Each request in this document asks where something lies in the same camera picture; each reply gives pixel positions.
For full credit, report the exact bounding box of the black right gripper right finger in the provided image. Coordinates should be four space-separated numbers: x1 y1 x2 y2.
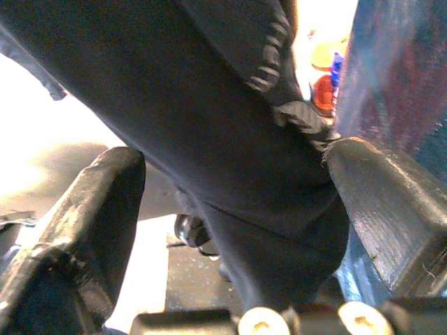
327 137 447 301

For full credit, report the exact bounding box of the blue plaid cloth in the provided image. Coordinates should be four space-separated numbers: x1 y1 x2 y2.
333 0 447 308

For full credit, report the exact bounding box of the black garment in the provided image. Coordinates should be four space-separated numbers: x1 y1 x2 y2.
0 0 350 313

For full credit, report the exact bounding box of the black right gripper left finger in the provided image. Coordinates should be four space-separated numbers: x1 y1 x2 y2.
0 146 147 335

